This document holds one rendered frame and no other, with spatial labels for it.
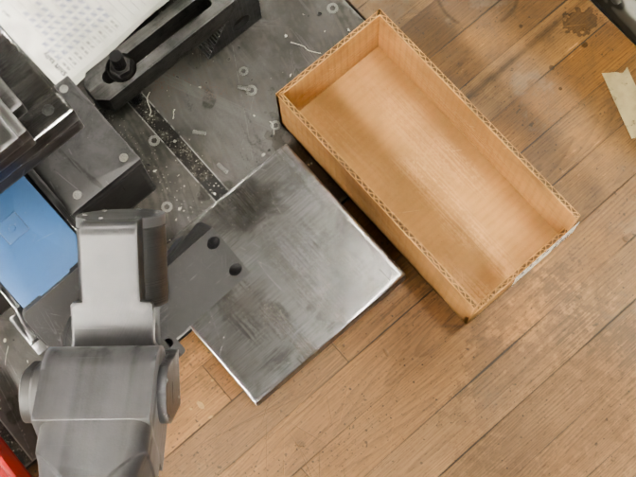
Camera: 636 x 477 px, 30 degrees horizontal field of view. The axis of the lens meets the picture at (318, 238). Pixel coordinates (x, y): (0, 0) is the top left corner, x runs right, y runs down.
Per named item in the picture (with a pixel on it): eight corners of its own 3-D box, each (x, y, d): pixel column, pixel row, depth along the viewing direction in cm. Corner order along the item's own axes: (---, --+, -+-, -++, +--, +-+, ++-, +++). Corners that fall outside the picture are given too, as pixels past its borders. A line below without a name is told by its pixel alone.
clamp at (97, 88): (118, 135, 109) (95, 95, 99) (96, 110, 109) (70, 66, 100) (243, 36, 111) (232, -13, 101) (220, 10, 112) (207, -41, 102)
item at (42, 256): (61, 352, 95) (53, 345, 92) (-57, 215, 97) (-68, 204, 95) (129, 294, 96) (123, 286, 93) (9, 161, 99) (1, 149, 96)
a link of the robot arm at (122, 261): (58, 209, 79) (7, 236, 67) (186, 207, 79) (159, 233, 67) (67, 379, 81) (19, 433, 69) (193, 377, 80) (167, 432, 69)
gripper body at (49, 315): (87, 251, 86) (105, 266, 79) (175, 351, 89) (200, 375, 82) (17, 310, 85) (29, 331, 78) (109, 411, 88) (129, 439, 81)
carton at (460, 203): (466, 326, 104) (474, 309, 96) (280, 125, 109) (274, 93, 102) (572, 234, 106) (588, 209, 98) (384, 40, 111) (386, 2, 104)
